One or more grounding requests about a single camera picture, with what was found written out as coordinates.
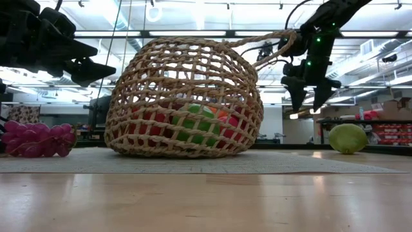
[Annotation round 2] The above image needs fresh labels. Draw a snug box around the black linear ceiling light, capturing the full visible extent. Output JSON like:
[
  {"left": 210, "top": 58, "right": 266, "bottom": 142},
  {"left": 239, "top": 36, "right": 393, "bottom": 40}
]
[{"left": 73, "top": 30, "right": 412, "bottom": 39}]

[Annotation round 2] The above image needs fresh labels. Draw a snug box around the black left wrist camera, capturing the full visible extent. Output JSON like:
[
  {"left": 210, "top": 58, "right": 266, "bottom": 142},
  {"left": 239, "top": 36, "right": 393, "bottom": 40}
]
[{"left": 38, "top": 5, "right": 75, "bottom": 33}]

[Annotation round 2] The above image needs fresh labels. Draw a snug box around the woven straw basket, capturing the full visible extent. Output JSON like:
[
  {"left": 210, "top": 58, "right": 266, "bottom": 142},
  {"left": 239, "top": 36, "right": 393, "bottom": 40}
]
[{"left": 104, "top": 29, "right": 297, "bottom": 159}]

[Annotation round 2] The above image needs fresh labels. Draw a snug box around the red plastic bag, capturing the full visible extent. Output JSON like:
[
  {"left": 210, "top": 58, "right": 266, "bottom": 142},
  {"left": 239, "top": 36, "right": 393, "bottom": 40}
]
[{"left": 355, "top": 110, "right": 381, "bottom": 121}]

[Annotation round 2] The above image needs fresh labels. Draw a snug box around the shelf with red bins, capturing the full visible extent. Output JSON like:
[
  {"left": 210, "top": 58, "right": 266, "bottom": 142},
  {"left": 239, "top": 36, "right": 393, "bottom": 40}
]
[{"left": 317, "top": 119, "right": 412, "bottom": 152}]

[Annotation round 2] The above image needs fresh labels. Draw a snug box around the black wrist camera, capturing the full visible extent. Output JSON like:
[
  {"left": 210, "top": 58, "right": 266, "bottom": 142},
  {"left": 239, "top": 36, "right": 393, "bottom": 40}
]
[
  {"left": 38, "top": 5, "right": 75, "bottom": 33},
  {"left": 282, "top": 63, "right": 306, "bottom": 78}
]

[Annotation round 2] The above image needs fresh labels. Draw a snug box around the purple grape bunch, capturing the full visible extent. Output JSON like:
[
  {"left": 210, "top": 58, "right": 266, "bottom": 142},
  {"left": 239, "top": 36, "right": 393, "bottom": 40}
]
[{"left": 0, "top": 120, "right": 78, "bottom": 159}]

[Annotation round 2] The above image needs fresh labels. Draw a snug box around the brown cardboard box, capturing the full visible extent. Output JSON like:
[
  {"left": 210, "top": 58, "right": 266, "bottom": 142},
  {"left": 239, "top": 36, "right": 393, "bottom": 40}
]
[{"left": 381, "top": 96, "right": 412, "bottom": 121}]

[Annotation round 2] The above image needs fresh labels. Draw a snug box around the red tomato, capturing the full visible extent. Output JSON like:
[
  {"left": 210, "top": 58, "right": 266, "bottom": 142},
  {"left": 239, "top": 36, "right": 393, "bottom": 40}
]
[{"left": 128, "top": 108, "right": 176, "bottom": 138}]

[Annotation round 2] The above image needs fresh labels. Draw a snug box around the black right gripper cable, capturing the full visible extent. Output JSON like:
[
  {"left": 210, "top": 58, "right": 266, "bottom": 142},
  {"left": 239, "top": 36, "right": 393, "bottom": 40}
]
[{"left": 239, "top": 0, "right": 315, "bottom": 70}]

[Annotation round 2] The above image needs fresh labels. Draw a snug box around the floral patterned box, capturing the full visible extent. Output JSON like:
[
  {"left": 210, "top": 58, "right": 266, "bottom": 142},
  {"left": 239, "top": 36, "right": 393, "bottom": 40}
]
[{"left": 6, "top": 105, "right": 40, "bottom": 125}]

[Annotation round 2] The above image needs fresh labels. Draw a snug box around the black background monitor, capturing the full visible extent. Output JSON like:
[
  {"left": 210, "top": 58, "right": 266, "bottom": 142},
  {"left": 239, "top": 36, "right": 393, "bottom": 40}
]
[{"left": 88, "top": 95, "right": 114, "bottom": 131}]

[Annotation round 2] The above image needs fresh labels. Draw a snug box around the green pear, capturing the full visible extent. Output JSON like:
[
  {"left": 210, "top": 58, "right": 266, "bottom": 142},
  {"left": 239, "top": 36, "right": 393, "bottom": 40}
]
[{"left": 328, "top": 123, "right": 370, "bottom": 155}]

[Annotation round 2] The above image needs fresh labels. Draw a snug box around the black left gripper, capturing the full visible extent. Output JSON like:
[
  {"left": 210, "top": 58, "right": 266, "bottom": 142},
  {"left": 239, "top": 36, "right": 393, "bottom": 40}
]
[{"left": 0, "top": 0, "right": 117, "bottom": 85}]

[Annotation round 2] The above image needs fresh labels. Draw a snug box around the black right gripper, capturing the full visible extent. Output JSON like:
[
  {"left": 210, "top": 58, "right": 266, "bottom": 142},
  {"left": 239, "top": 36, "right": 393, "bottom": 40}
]
[{"left": 281, "top": 30, "right": 342, "bottom": 113}]

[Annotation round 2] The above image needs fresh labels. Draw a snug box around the black overhead camera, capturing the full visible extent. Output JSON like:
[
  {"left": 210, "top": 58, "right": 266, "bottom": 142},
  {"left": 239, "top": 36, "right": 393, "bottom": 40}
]
[{"left": 256, "top": 41, "right": 278, "bottom": 66}]

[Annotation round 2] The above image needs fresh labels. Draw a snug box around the grey woven placemat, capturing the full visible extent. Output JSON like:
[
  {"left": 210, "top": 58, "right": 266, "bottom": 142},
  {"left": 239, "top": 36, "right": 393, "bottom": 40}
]
[{"left": 0, "top": 147, "right": 408, "bottom": 175}]

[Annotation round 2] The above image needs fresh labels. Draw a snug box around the green apple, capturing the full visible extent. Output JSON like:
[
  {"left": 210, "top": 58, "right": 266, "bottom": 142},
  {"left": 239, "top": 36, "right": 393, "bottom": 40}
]
[{"left": 170, "top": 103, "right": 223, "bottom": 148}]

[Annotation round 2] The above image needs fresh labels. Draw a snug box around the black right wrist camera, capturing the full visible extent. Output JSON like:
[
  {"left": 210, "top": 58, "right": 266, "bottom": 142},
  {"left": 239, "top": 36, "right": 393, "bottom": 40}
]
[{"left": 282, "top": 63, "right": 306, "bottom": 78}]

